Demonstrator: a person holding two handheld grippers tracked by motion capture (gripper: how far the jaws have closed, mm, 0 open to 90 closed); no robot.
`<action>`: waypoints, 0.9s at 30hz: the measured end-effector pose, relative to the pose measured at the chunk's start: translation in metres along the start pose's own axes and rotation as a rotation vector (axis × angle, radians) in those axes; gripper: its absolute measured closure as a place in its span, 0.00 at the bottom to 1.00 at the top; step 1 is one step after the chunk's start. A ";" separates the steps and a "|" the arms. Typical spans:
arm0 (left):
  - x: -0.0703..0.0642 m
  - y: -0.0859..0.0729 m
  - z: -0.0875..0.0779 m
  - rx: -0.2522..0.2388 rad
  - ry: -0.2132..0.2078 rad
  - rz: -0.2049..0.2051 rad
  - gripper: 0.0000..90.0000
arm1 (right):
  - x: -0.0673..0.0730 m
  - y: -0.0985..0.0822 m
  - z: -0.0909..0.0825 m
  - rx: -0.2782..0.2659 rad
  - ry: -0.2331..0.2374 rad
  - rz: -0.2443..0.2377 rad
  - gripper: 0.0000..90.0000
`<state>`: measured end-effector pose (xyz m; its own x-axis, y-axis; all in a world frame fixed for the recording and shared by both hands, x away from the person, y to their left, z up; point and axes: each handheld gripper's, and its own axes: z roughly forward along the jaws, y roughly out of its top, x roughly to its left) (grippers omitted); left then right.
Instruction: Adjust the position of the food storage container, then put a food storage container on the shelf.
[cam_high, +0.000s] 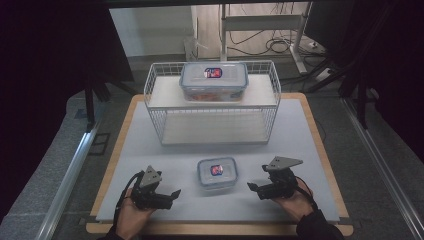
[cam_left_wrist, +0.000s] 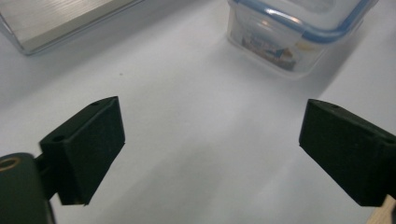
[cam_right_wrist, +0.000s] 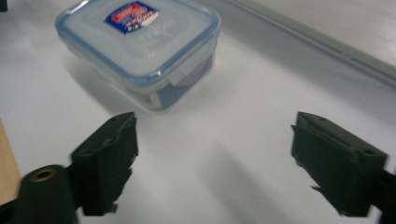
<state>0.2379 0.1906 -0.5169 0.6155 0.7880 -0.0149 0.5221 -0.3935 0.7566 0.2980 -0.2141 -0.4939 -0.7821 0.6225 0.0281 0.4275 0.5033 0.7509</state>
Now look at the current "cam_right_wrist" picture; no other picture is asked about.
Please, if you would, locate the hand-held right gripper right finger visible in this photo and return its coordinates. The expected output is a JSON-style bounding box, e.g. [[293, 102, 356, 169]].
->
[[290, 111, 389, 217]]

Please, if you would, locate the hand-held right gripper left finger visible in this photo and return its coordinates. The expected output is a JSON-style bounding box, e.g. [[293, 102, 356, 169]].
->
[[70, 111, 139, 217]]

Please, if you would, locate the small clear food container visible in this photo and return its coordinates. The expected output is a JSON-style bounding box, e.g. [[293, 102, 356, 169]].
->
[[54, 0, 222, 114]]

